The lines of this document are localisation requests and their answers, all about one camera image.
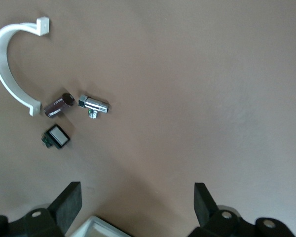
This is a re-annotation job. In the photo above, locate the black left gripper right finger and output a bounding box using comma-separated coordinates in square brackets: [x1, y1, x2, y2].
[189, 182, 296, 237]

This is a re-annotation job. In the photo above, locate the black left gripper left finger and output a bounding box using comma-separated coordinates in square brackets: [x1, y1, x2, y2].
[0, 181, 82, 237]

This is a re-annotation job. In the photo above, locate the white tray corner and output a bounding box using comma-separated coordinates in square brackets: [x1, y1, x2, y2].
[64, 215, 133, 237]

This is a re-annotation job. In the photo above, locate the brown cylindrical capacitor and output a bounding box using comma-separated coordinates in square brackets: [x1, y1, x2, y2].
[43, 92, 75, 119]

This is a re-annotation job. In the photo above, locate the chrome angle valve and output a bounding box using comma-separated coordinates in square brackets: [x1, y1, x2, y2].
[77, 94, 111, 120]

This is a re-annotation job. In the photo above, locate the white curved pipe clamp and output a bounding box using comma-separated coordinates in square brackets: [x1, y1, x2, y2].
[0, 16, 50, 117]

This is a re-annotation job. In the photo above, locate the black switch with white face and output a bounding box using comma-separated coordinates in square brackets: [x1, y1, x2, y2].
[41, 124, 71, 150]

